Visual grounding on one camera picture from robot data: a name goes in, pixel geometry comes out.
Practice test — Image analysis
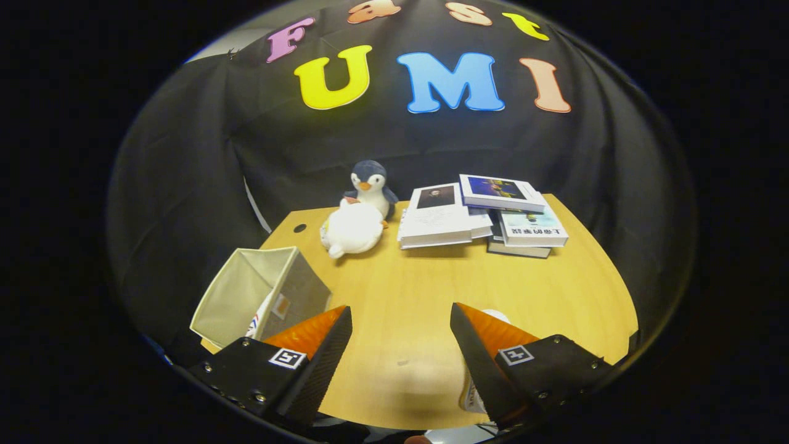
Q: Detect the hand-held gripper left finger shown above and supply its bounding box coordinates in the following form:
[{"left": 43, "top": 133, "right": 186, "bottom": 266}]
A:
[{"left": 188, "top": 305, "right": 353, "bottom": 432}]

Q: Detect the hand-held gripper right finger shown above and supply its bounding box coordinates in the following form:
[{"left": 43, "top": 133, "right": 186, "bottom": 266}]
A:
[{"left": 450, "top": 302, "right": 617, "bottom": 430}]

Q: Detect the white striped canvas shoe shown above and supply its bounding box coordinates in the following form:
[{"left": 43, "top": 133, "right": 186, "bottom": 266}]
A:
[
  {"left": 245, "top": 295, "right": 273, "bottom": 340},
  {"left": 459, "top": 308, "right": 513, "bottom": 416}
]

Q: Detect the grey fabric storage box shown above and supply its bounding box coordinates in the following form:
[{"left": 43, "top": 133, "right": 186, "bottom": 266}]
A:
[{"left": 189, "top": 246, "right": 332, "bottom": 352}]

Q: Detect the dark grey book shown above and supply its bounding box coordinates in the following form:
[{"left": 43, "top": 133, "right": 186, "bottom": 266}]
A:
[{"left": 486, "top": 213, "right": 553, "bottom": 260}]

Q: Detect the book with pale green cover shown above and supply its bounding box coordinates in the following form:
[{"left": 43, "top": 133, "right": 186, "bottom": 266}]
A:
[{"left": 497, "top": 207, "right": 570, "bottom": 249}]

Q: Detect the white plush toy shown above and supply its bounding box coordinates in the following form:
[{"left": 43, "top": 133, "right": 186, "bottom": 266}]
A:
[{"left": 319, "top": 200, "right": 386, "bottom": 260}]

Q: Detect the plain white book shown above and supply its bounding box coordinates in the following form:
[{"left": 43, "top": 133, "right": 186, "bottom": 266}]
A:
[{"left": 467, "top": 207, "right": 495, "bottom": 241}]

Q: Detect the white book with portrait cover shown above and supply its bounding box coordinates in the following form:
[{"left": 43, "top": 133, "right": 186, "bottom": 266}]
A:
[{"left": 397, "top": 183, "right": 474, "bottom": 250}]

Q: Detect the book with blue picture cover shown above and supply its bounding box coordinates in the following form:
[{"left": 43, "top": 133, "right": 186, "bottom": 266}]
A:
[{"left": 459, "top": 174, "right": 548, "bottom": 214}]

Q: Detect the penguin plush toy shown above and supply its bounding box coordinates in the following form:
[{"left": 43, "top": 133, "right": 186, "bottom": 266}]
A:
[{"left": 343, "top": 160, "right": 400, "bottom": 221}]

